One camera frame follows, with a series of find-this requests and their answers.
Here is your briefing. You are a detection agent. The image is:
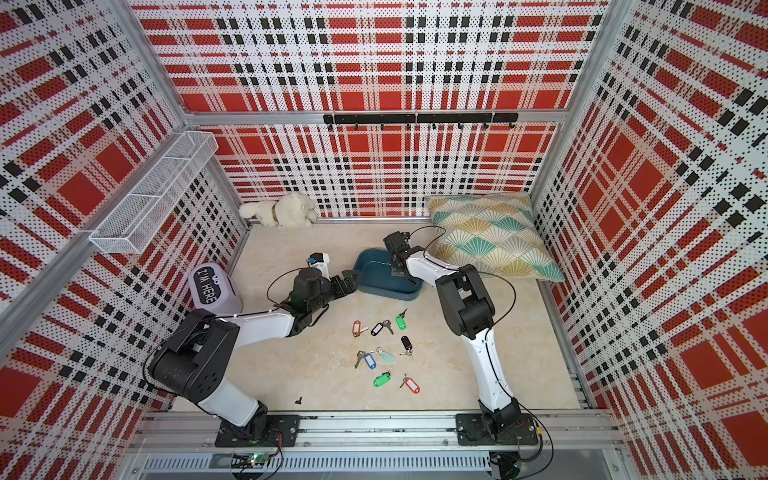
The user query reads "teal plastic storage box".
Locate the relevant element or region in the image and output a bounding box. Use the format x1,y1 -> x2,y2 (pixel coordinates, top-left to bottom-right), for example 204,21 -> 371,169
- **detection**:
353,248 -> 423,301

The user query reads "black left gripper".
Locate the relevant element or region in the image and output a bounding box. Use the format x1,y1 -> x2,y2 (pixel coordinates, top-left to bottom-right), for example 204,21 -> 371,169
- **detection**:
308,270 -> 361,313

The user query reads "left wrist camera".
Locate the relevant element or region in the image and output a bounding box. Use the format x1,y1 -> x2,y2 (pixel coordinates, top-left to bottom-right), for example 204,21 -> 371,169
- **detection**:
307,252 -> 330,279

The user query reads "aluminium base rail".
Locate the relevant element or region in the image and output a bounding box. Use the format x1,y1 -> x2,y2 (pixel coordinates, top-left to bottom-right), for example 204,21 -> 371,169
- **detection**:
118,410 -> 635,479

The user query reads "light mint key tag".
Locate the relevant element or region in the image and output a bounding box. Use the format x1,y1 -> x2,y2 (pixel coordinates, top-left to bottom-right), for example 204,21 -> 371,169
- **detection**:
376,347 -> 396,365

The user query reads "white plush toy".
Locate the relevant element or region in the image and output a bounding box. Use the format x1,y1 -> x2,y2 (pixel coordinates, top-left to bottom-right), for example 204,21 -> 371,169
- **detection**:
239,192 -> 318,228

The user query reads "red key tag with key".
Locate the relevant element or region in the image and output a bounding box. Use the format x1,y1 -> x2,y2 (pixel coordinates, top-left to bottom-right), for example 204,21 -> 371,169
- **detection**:
400,375 -> 421,394

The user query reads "green key tag with key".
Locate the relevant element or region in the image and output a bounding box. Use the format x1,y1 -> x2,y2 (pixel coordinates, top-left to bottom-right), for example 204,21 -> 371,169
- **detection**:
396,309 -> 407,331

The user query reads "small circuit board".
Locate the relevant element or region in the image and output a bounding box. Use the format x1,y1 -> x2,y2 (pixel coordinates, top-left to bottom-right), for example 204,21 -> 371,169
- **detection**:
230,453 -> 265,470

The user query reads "black wall hook rail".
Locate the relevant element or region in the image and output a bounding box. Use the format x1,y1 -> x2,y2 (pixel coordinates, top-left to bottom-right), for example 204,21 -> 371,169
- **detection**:
323,112 -> 520,127

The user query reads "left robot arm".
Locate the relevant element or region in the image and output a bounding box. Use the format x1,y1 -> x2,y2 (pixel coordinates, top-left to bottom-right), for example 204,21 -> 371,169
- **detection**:
144,267 -> 360,448

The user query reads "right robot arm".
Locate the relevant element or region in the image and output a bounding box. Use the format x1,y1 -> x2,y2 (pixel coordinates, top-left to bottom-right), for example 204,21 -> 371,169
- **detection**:
389,247 -> 530,443

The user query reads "white wire wall basket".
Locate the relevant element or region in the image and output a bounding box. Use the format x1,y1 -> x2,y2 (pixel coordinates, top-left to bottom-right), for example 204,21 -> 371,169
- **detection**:
89,131 -> 217,254

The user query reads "blue key tag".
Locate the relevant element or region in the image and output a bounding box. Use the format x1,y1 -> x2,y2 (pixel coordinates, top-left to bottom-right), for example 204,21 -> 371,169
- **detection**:
354,351 -> 377,370

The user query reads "black tag with white label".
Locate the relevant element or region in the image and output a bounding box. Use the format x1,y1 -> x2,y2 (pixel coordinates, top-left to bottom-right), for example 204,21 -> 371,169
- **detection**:
371,320 -> 394,336

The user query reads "fan pattern cushion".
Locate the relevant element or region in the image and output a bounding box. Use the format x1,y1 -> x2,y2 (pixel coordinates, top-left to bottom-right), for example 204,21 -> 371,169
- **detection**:
426,193 -> 565,283

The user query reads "black key tag with key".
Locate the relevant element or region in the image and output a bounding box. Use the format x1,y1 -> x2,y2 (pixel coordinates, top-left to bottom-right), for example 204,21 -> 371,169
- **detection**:
401,336 -> 413,356

